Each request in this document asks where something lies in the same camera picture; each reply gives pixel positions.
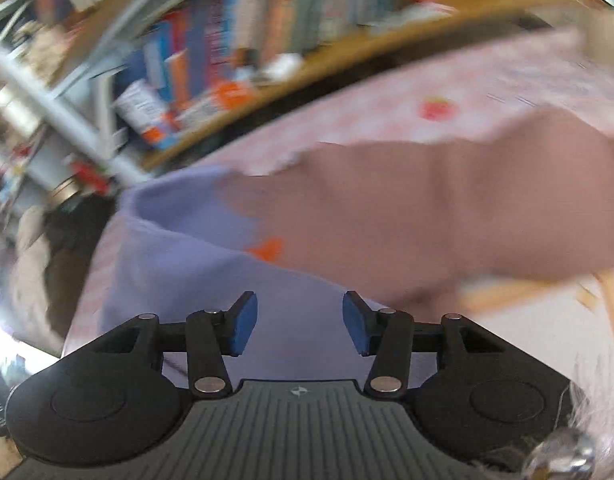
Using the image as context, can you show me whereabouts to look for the white shelf frame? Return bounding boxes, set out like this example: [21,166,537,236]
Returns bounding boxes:
[0,0,183,185]

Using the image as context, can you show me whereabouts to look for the row of leaning books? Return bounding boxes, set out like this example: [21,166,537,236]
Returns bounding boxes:
[115,0,396,116]

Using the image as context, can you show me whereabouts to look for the tall white orange box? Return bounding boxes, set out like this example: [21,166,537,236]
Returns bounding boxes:
[114,79,178,151]

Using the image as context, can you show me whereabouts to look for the orange white medicine box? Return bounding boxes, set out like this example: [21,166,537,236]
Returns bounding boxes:
[176,80,256,130]

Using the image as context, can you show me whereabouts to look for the white charger block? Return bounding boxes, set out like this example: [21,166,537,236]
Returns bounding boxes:
[260,53,304,84]

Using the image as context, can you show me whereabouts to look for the purple and pink sweater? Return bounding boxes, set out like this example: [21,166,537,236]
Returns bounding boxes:
[102,108,614,380]

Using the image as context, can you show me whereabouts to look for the pink checkered table mat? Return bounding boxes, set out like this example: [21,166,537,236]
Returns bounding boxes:
[60,27,614,480]

